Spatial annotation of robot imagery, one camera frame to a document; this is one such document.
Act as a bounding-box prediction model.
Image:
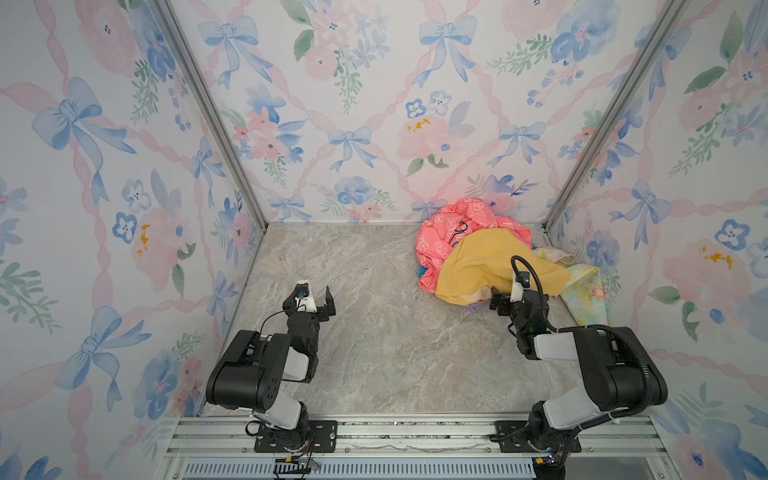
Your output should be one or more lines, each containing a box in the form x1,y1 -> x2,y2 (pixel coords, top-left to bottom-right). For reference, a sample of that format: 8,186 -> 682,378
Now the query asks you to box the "pastel tie-dye cloth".
534,247 -> 608,326

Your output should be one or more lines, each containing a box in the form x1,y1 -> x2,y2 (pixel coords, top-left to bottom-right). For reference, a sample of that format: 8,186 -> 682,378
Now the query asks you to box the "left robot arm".
206,282 -> 338,456

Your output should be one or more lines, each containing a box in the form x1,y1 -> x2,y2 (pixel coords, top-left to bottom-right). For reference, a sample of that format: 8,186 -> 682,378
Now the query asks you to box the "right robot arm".
490,255 -> 668,467

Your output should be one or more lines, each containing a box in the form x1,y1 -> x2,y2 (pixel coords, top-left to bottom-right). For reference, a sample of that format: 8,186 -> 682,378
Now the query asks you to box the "purple cloth under pile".
466,302 -> 488,313

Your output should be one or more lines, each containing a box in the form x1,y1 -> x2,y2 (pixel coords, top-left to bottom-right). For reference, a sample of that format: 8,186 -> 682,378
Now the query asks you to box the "yellow cloth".
436,228 -> 568,306

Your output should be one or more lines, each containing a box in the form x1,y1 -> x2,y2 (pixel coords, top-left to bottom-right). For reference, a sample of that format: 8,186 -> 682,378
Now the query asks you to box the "pink patterned cloth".
415,198 -> 533,294

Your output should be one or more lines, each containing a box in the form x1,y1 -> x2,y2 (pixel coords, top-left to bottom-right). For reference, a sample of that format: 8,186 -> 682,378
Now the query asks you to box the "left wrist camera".
296,281 -> 317,313

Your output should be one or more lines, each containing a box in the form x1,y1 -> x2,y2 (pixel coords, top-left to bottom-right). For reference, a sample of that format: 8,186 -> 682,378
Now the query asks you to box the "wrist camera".
510,270 -> 531,302
296,281 -> 317,313

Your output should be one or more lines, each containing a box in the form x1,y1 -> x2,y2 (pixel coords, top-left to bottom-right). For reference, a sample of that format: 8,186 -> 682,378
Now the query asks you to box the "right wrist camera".
510,270 -> 531,302

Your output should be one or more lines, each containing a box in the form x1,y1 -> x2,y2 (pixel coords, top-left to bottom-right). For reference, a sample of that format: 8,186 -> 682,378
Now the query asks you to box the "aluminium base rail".
155,413 -> 681,479

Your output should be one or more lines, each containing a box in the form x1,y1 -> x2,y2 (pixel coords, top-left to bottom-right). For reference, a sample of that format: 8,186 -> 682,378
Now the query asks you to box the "right aluminium corner post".
542,0 -> 689,233

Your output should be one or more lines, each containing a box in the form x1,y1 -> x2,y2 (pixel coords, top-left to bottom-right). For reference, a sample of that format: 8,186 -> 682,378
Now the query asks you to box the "aluminium corner post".
148,0 -> 268,234
542,0 -> 689,233

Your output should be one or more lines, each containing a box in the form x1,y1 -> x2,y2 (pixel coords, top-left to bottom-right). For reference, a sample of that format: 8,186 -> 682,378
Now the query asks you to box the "left aluminium corner post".
148,0 -> 268,234

